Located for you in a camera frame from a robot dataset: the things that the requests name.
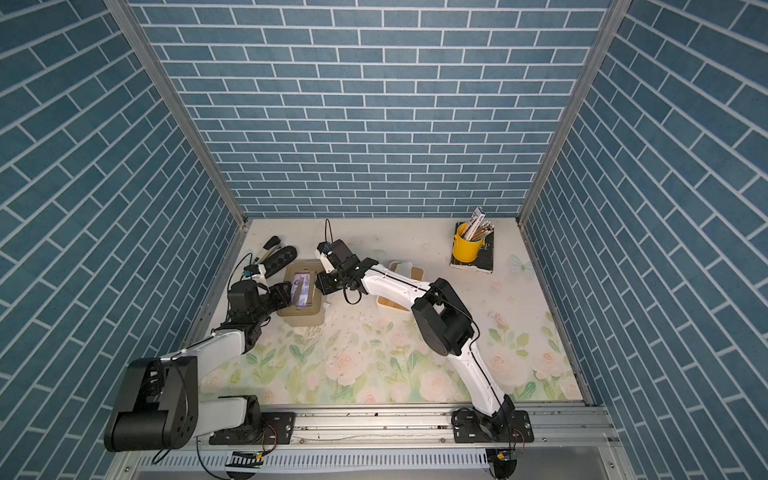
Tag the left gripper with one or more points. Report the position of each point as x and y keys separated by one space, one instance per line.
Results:
x=282 y=298

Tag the floral table mat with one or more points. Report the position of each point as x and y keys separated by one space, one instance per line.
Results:
x=364 y=352

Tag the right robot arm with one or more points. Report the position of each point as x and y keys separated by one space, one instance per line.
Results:
x=445 y=325

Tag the beige tissue box base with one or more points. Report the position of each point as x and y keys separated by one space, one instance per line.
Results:
x=303 y=306

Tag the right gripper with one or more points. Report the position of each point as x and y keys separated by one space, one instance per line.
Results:
x=325 y=286

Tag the blue white tissue pack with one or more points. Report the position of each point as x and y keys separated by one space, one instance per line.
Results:
x=404 y=269

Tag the beige black stapler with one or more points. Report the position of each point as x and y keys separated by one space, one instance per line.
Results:
x=268 y=249

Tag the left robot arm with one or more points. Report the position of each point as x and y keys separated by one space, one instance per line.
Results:
x=158 y=406

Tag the white tissue box base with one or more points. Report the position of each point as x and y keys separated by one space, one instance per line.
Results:
x=390 y=305

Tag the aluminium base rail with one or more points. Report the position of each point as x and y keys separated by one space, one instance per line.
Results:
x=568 y=441

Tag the purple tissue paper pack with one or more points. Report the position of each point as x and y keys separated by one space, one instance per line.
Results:
x=302 y=290

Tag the black book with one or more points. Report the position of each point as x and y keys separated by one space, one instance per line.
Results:
x=484 y=263

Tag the yellow pen cup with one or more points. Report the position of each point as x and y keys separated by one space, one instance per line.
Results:
x=465 y=251

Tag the black glasses case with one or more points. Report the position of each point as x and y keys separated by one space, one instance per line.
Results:
x=277 y=261

